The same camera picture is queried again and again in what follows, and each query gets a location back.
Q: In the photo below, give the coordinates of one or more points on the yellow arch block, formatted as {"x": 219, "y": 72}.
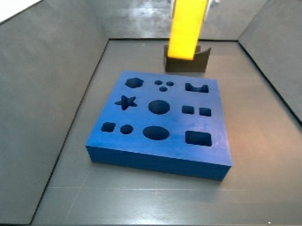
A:
{"x": 187, "y": 21}

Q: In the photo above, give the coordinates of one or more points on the blue foam shape board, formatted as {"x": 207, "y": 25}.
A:
{"x": 161, "y": 124}

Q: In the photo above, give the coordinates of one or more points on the black curved fixture stand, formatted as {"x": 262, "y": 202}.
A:
{"x": 195, "y": 65}

